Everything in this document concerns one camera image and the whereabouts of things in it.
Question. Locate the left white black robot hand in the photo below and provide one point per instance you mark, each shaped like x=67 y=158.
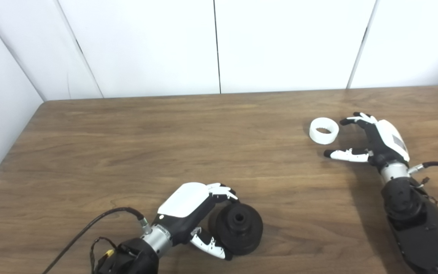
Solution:
x=184 y=199

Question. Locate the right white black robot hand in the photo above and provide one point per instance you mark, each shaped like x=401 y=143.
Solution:
x=388 y=140

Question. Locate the round black plastic part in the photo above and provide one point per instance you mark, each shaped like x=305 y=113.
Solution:
x=249 y=232

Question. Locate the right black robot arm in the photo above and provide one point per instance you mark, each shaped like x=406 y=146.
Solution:
x=420 y=228

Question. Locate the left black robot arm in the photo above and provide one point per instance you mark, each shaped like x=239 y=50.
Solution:
x=139 y=257

